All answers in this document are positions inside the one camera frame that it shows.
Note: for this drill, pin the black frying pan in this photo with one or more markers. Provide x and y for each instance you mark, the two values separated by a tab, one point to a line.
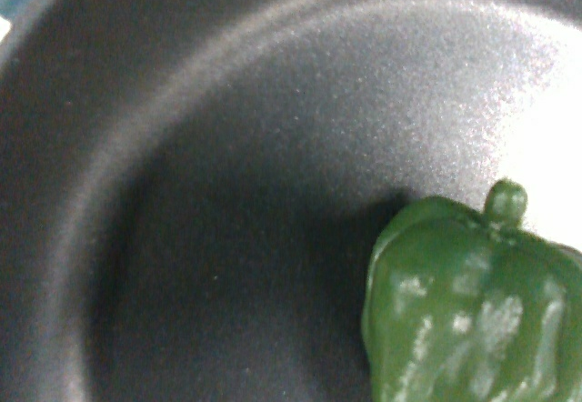
190	189

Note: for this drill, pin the green toy capsicum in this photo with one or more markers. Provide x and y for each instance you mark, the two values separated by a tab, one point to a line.
464	305

